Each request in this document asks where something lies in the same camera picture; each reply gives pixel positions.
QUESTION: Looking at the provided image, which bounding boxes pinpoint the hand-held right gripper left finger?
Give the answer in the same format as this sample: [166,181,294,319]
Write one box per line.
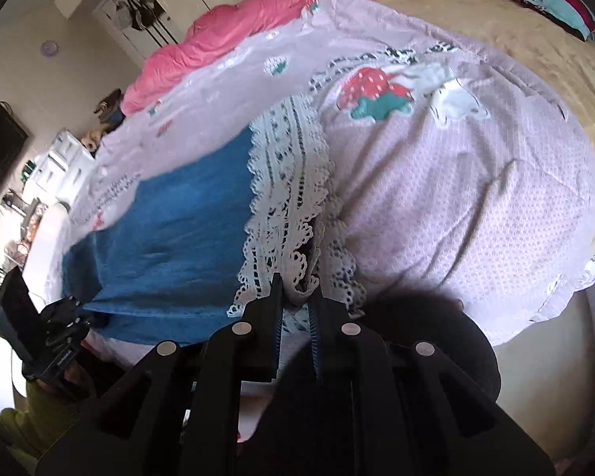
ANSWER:
[37,273,284,476]

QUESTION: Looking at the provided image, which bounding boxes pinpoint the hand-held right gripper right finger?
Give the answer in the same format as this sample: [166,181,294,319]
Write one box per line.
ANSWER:
[307,286,556,476]

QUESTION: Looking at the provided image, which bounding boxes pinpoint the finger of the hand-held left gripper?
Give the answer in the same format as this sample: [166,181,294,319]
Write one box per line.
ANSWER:
[40,295,89,327]

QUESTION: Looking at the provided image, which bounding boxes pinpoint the person's green-sleeved left forearm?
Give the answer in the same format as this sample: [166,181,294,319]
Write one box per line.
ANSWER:
[0,379,97,459]

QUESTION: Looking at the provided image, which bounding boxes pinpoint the white rounded footboard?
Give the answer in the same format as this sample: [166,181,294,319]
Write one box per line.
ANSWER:
[22,202,73,303]

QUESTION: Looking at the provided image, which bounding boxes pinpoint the cluttered small table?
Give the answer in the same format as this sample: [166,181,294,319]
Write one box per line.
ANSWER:
[0,193,43,269]

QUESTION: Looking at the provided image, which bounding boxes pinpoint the white drawer cabinet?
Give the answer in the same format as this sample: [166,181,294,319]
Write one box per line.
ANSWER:
[25,131,97,204]

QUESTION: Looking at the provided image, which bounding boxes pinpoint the pink strawberry printed bedsheet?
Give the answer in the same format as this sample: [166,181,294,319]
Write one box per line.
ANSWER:
[44,0,595,348]

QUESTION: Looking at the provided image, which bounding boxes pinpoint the dark folded bag stack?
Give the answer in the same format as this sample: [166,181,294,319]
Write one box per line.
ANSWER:
[94,89,128,126]

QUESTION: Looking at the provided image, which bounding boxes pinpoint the pink duvet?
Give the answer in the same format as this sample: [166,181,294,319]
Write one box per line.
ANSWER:
[121,0,491,115]

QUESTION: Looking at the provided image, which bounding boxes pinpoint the hanging dark bags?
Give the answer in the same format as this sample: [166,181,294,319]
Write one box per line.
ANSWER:
[114,0,179,45]

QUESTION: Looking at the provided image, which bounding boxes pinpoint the tan blanket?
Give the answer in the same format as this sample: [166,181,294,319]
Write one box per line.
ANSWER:
[377,0,595,259]

